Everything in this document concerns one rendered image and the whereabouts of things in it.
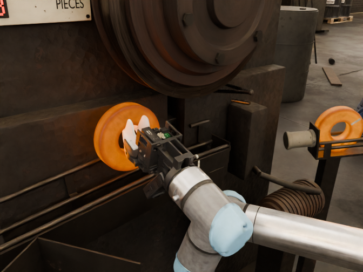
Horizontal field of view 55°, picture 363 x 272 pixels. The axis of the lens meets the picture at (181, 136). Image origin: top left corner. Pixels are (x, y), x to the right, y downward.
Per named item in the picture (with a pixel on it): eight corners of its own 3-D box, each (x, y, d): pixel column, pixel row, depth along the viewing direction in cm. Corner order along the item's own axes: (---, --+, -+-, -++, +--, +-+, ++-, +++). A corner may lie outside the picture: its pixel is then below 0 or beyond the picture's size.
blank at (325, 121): (325, 156, 121) (329, 161, 118) (304, 123, 115) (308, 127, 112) (366, 130, 117) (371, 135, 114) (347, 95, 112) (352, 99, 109)
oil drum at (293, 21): (236, 92, 383) (244, 5, 345) (271, 83, 416) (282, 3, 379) (281, 107, 340) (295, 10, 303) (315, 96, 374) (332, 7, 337)
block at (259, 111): (220, 169, 118) (226, 101, 108) (237, 162, 123) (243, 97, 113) (244, 183, 111) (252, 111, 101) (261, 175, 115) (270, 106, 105)
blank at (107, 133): (85, 114, 72) (92, 118, 70) (148, 93, 80) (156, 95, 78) (100, 177, 79) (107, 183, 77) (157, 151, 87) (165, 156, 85)
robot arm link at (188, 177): (208, 202, 67) (174, 218, 62) (194, 186, 69) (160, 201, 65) (217, 173, 62) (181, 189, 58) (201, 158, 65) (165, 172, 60)
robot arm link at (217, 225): (213, 269, 56) (232, 233, 51) (173, 220, 62) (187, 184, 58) (244, 251, 61) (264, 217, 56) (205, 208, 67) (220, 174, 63)
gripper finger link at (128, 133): (126, 106, 75) (149, 129, 70) (125, 128, 79) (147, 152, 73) (113, 109, 73) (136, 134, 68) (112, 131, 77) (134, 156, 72)
